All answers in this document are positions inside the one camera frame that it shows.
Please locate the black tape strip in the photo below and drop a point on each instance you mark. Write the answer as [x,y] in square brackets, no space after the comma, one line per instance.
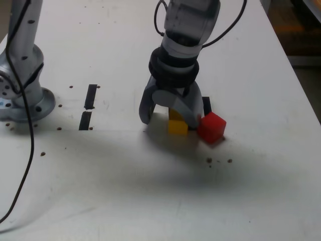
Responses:
[90,95]

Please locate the brown wooden furniture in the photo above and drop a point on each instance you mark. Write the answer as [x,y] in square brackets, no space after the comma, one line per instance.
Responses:
[296,25]

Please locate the black tape square outline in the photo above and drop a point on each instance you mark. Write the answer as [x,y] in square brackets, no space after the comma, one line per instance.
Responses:
[206,105]

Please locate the red cube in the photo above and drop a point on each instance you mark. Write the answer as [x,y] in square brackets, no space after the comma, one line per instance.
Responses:
[212,128]

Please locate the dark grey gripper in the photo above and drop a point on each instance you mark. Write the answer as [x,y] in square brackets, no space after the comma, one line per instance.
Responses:
[170,88]

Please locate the yellow cube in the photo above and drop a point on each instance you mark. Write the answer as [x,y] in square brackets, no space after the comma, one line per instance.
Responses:
[178,128]

